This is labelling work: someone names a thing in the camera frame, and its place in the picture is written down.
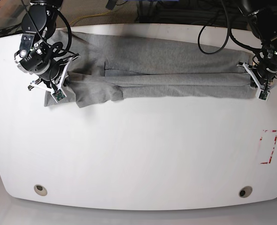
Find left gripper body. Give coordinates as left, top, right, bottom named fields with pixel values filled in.
left=253, top=36, right=277, bottom=85

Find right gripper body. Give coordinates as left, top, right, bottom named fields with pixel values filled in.
left=14, top=34, right=66, bottom=82

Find grey T-shirt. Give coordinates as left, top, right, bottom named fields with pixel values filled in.
left=44, top=28, right=258, bottom=109

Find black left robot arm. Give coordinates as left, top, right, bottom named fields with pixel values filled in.
left=235, top=0, right=277, bottom=82

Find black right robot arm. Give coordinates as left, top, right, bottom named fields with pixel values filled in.
left=14, top=0, right=73, bottom=88

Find black stand legs on floor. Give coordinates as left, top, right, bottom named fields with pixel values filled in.
left=0, top=23, right=23, bottom=38

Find red tape rectangle marking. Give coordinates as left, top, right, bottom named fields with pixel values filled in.
left=257, top=130, right=277, bottom=165

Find left table grommet hole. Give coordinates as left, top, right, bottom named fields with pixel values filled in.
left=34, top=185, right=47, bottom=196

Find table grommet hole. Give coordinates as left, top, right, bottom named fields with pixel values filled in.
left=34, top=185, right=47, bottom=196
left=239, top=186, right=253, bottom=198

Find right table grommet hole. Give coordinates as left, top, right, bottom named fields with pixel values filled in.
left=239, top=186, right=253, bottom=198

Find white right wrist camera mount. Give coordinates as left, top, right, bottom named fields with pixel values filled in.
left=28, top=53, right=79, bottom=103

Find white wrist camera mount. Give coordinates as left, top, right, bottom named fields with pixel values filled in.
left=28, top=53, right=79, bottom=103
left=237, top=62, right=277, bottom=101

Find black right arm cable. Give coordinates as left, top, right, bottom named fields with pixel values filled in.
left=20, top=0, right=73, bottom=71

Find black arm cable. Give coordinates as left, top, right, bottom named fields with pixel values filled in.
left=198, top=0, right=263, bottom=56
left=20, top=0, right=73, bottom=71

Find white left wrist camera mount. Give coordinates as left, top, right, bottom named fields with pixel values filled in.
left=237, top=62, right=277, bottom=101

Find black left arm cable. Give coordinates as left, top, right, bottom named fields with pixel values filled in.
left=198, top=0, right=263, bottom=56

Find yellow cable on floor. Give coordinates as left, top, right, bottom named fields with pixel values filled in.
left=69, top=3, right=115, bottom=28

